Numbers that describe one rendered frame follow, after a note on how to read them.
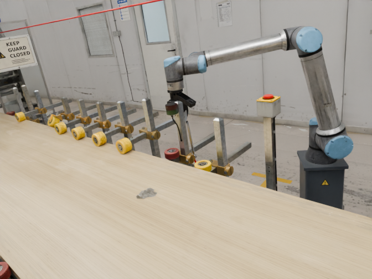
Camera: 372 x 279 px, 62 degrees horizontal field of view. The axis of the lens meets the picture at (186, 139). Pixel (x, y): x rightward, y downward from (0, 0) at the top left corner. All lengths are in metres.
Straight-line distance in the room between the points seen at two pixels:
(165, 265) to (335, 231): 0.52
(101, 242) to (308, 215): 0.70
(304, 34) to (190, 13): 3.33
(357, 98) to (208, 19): 2.20
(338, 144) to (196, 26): 3.37
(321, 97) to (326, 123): 0.15
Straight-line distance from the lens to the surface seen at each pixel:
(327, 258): 0.99
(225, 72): 4.64
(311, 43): 1.68
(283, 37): 1.80
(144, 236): 1.10
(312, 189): 2.14
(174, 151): 1.65
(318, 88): 1.75
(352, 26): 3.93
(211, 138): 1.89
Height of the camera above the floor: 1.57
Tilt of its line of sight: 22 degrees down
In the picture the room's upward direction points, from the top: 8 degrees counter-clockwise
